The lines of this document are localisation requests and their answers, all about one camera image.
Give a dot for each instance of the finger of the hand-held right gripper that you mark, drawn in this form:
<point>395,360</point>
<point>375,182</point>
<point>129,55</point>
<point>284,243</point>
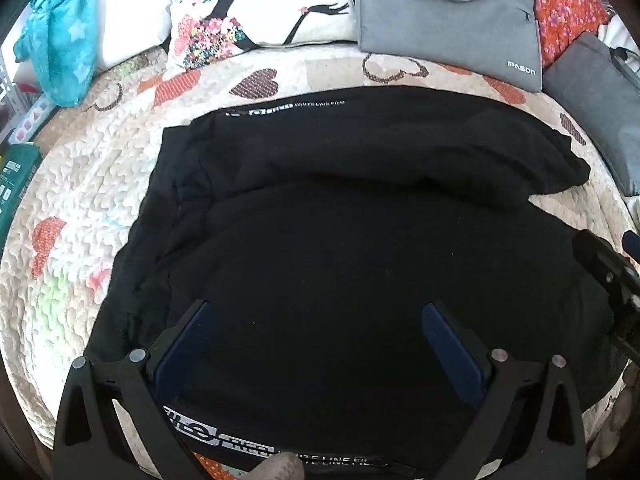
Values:
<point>632,245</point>
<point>592,255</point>

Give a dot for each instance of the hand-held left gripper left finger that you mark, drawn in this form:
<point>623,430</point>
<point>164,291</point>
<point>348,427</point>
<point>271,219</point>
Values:
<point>184,347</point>

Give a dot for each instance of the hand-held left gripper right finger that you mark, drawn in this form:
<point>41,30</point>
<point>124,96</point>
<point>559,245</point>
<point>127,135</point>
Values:
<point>450,347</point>

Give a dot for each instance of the black pants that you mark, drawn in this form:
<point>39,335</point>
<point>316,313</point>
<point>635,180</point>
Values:
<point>340,240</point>

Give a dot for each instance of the dark grey laptop bag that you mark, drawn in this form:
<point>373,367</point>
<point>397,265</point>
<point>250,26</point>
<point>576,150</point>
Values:
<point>600,105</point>

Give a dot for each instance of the grey textured object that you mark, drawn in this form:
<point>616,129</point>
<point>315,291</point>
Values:
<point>277,467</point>

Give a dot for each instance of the heart print quilt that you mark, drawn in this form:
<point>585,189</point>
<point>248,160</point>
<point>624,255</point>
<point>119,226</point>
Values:
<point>90,175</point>

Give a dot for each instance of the green box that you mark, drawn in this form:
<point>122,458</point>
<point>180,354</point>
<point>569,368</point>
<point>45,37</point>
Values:
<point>15,185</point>

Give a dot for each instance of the red floral sheet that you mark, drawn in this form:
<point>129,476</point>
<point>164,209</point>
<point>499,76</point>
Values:
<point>560,5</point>

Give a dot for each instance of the colourful paint palette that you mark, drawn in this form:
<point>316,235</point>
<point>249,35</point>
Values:
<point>30,120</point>

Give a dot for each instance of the light grey laptop bag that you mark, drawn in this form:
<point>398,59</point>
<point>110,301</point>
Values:
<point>445,15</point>

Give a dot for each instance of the white pillow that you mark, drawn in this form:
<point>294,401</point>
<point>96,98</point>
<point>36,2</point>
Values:
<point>130,20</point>

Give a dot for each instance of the teal star scarf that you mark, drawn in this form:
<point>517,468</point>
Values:
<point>65,30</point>

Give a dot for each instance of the printed figure pillow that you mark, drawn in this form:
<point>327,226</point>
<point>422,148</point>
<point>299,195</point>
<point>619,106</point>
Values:
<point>240,5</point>

